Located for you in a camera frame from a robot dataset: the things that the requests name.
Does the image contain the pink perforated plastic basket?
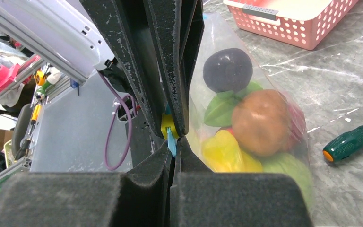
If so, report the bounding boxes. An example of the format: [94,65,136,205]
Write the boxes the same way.
[223,0,358,50]

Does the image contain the green cabbage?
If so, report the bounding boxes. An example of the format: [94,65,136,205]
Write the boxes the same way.
[260,153,313,211]

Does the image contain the aluminium frame rail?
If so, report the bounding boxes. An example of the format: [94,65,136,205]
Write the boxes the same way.
[0,56,85,198]

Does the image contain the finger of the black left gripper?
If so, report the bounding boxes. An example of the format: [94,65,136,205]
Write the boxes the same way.
[144,0,190,136]
[81,0,169,138]

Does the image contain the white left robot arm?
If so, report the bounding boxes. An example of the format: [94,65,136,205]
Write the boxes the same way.
[0,0,204,137]

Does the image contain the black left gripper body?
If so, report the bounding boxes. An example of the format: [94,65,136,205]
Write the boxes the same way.
[180,0,204,91]

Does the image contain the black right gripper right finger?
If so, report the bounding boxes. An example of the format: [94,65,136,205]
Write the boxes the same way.
[170,138,313,227]

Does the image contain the green bell pepper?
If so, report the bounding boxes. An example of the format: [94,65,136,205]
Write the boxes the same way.
[204,82,263,127]

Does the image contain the red apple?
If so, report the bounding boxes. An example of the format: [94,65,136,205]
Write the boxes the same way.
[281,92,306,152]

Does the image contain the dark purple plum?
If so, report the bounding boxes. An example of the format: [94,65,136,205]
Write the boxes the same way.
[203,48,253,93]

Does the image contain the yellow bell pepper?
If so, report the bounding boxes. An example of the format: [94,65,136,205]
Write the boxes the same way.
[201,130,263,173]

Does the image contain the green handled screwdriver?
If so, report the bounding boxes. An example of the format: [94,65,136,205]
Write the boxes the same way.
[322,125,363,162]

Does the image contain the clear zip top bag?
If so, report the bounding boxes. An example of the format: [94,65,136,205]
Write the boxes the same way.
[187,13,314,212]

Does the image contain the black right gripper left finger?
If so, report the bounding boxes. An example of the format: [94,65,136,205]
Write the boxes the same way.
[0,145,172,227]

